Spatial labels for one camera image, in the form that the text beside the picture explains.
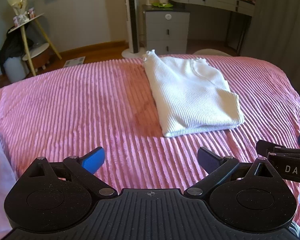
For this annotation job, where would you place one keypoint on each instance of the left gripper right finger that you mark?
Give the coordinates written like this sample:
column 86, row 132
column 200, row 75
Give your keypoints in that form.
column 218, row 169

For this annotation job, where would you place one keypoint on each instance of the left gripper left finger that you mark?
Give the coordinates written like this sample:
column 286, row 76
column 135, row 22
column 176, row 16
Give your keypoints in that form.
column 83, row 169

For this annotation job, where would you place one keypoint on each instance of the white ribbed knit sweater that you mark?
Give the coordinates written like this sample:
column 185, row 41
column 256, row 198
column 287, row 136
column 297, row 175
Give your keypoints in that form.
column 191, row 96

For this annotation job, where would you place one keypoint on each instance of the pink ribbed plush bedspread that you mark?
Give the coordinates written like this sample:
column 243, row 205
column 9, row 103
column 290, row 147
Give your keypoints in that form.
column 110, row 104

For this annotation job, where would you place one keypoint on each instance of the white bathroom scale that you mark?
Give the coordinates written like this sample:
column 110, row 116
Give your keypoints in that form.
column 74, row 62

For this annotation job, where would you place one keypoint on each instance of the white waste bin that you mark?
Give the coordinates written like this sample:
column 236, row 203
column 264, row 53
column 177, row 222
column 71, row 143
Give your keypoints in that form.
column 16, row 69

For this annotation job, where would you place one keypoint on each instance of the white tower fan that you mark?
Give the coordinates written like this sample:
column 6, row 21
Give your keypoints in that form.
column 134, row 49

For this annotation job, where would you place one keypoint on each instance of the grey drawer nightstand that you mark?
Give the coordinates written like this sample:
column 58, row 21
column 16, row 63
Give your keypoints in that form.
column 165, row 30

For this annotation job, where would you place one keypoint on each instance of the yellow legged side shelf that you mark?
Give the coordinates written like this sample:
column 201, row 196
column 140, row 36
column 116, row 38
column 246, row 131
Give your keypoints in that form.
column 38, row 46

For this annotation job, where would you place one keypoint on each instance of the grey vanity desk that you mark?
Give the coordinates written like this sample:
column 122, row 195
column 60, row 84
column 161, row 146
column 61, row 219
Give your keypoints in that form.
column 237, row 9

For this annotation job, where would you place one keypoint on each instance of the wrapped flower bouquet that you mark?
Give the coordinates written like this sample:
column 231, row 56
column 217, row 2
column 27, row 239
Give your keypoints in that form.
column 23, row 13

